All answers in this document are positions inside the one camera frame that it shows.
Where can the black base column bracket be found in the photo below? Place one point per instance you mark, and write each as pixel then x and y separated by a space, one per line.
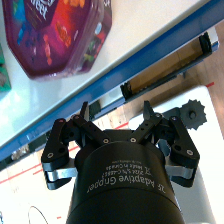
pixel 168 115

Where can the purple Quality Street box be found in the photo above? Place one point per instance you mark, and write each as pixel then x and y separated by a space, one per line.
pixel 56 36

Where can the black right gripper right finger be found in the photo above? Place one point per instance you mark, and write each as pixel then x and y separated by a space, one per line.
pixel 181 146

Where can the black toothed wheel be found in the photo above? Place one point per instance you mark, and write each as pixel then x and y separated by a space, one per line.
pixel 193 115

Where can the green packaged item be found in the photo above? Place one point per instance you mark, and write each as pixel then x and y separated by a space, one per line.
pixel 4 73

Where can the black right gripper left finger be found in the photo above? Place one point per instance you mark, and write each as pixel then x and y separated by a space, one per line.
pixel 53 150

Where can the white robot base platform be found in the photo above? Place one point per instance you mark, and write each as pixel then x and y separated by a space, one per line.
pixel 210 143

